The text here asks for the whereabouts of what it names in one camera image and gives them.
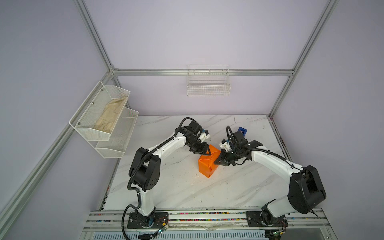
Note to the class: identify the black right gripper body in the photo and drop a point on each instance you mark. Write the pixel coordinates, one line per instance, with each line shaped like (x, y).
(233, 155)

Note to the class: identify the beige cloth in shelf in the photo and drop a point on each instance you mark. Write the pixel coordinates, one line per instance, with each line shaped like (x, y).
(110, 115)

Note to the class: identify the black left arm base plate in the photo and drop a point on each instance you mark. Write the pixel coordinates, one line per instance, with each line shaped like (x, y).
(153, 221)

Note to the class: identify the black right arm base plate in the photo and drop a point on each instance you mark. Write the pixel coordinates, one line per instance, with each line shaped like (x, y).
(264, 219)

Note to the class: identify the orange wrapping paper sheet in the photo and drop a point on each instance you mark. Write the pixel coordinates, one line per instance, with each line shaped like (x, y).
(207, 164)

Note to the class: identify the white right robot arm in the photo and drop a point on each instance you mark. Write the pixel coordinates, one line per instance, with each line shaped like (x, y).
(305, 187)

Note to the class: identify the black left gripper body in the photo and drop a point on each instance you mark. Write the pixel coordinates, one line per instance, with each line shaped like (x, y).
(195, 147)

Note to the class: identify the white mesh lower shelf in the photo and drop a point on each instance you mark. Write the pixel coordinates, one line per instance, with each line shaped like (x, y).
(116, 146)

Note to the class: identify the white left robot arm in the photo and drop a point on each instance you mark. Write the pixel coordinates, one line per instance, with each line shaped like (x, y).
(146, 166)

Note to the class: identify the white mesh upper shelf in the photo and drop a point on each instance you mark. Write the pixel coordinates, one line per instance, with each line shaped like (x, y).
(85, 118)

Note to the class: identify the blue tape dispenser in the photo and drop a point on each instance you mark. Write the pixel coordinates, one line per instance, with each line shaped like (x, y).
(243, 131)

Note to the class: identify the white wire wall basket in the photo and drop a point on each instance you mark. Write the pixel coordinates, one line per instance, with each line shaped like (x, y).
(208, 81)

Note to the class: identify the aluminium front rail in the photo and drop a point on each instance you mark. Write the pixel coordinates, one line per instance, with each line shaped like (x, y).
(211, 220)

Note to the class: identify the white mesh shelf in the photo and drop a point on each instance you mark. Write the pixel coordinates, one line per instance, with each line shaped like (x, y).
(116, 146)
(85, 118)

